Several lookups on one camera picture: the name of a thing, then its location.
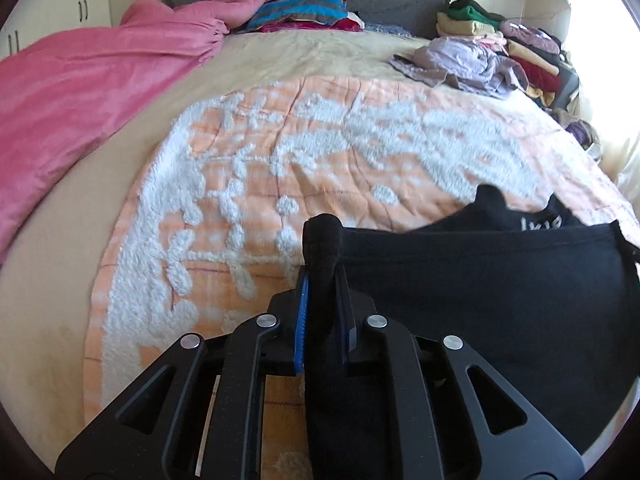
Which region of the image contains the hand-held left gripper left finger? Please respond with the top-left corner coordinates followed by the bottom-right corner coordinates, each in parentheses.
top-left (55, 266), bottom-right (312, 480)

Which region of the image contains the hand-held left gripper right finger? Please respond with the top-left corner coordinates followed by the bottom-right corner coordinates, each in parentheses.
top-left (337, 265), bottom-right (586, 480)

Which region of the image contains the black shirt with orange patches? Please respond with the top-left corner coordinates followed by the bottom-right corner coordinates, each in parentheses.
top-left (301, 184), bottom-right (640, 480)

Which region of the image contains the pile of folded clothes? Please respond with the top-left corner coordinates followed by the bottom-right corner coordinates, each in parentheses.
top-left (435, 0), bottom-right (601, 148)

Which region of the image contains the orange and white tufted quilt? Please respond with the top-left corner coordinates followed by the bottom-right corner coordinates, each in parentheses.
top-left (82, 75), bottom-right (636, 480)

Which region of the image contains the beige bed sheet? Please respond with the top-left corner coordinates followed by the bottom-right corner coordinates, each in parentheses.
top-left (0, 27), bottom-right (566, 461)

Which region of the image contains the lilac crumpled garment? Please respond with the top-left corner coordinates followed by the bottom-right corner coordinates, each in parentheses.
top-left (389, 37), bottom-right (528, 100)

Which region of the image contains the magenta folded cloth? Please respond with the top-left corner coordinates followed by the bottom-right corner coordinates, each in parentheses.
top-left (260, 16), bottom-right (366, 34)

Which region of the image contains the striped pillow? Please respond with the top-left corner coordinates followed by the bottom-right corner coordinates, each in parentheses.
top-left (237, 0), bottom-right (350, 33)

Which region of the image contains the pink blanket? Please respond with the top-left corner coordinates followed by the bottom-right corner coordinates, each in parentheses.
top-left (0, 0), bottom-right (266, 266)

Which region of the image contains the white sheer curtain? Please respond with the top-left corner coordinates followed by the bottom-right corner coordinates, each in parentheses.
top-left (560, 0), bottom-right (640, 191)

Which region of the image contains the white wardrobe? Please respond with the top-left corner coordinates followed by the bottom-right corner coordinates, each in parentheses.
top-left (0, 0), bottom-right (108, 61)

